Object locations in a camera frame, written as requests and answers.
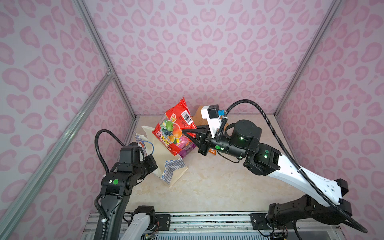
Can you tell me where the beige paper snack pouch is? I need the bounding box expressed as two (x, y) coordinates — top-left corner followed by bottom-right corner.
(192, 106), (210, 126)

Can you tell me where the purple grape snack bag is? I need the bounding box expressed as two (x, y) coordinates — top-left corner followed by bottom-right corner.
(179, 142), (196, 159)

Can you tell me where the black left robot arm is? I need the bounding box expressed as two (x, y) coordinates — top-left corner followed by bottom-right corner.
(94, 143), (158, 240)

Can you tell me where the red fruit candy bag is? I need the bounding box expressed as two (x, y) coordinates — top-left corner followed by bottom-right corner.
(152, 99), (197, 156)

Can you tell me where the aluminium frame strut left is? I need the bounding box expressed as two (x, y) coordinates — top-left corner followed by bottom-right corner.
(1, 73), (114, 240)

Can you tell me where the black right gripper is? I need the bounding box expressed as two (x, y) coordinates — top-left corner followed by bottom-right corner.
(183, 122), (250, 158)

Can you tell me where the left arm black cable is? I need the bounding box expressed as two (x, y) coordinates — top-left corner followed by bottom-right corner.
(94, 129), (125, 175)

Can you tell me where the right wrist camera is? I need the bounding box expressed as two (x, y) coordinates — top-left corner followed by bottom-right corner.
(201, 105), (225, 139)

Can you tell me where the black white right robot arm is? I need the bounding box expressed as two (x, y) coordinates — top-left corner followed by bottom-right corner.
(182, 120), (346, 226)

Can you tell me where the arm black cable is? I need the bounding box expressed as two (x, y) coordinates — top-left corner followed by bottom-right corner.
(224, 99), (368, 234)
(94, 129), (125, 175)

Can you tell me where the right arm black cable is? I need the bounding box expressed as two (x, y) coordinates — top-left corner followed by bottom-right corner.
(224, 99), (368, 234)

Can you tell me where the white blue checkered paper bag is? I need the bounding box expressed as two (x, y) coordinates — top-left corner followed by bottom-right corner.
(135, 126), (189, 187)

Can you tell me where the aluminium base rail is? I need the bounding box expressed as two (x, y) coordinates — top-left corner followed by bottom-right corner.
(79, 211), (346, 240)

